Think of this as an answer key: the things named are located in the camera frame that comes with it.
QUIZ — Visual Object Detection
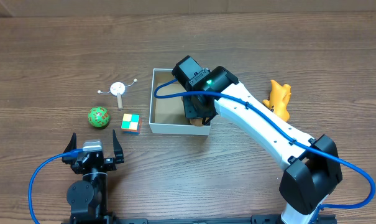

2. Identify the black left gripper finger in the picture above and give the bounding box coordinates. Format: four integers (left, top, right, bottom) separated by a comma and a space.
112, 129, 124, 164
62, 133, 76, 164

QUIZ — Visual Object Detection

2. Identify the brown plush hamster toy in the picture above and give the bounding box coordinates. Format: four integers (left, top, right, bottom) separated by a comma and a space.
190, 118, 203, 126

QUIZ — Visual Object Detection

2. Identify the colourful puzzle cube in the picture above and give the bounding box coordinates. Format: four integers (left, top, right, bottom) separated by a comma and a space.
121, 113, 142, 134

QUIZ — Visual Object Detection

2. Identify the white cardboard box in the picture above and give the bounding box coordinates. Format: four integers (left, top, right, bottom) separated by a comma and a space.
149, 68, 211, 136

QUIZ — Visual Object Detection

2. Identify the green number ball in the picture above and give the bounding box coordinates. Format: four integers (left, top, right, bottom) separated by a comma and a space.
88, 106, 111, 128

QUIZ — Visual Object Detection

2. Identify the white wooden rattle drum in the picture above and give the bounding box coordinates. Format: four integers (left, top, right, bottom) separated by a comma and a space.
97, 78, 137, 110

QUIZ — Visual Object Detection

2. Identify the orange rubber animal toy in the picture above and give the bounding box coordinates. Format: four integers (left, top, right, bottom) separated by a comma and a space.
262, 80, 291, 122

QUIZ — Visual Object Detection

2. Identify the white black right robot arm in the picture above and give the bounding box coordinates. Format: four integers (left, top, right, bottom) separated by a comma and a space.
172, 56, 342, 223

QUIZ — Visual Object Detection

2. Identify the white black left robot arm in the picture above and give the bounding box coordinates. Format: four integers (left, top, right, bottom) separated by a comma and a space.
62, 131, 124, 224

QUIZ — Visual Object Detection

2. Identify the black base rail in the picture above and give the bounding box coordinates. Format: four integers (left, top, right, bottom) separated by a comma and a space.
60, 213, 337, 224

